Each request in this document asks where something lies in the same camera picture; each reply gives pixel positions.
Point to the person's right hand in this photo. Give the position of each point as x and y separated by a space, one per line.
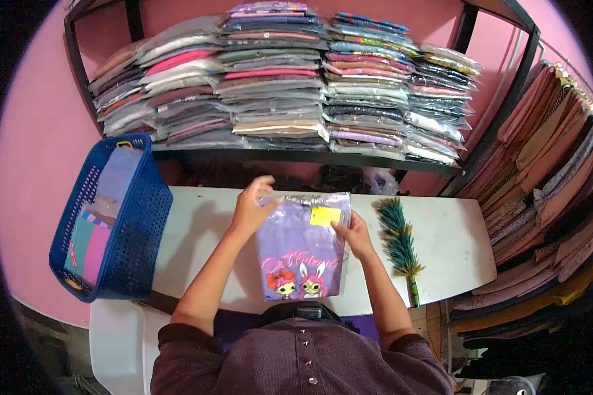
358 239

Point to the person's left hand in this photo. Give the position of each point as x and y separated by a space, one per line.
249 210

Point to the person's right thumb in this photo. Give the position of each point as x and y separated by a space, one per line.
339 228

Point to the person's left thumb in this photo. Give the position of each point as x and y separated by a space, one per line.
272 203

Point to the person's right fingers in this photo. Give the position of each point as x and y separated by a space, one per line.
356 221

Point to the person's left fingers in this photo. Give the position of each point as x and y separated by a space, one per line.
262 183

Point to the purple packaged cartoon shirt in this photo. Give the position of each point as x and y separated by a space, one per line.
296 247

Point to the green feather duster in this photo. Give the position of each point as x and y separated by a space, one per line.
399 242

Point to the white plastic bag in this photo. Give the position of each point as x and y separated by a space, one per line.
383 181

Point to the full shop shelf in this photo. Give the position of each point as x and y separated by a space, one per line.
276 84

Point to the blue plastic basket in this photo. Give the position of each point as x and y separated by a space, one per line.
138 232

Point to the person's body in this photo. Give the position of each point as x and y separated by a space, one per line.
301 360

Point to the pile of packaged clothes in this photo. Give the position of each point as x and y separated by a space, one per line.
96 237

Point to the rack of hanging clothes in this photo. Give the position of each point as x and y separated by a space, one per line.
543 197

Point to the white plastic chair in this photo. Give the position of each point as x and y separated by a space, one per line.
121 345

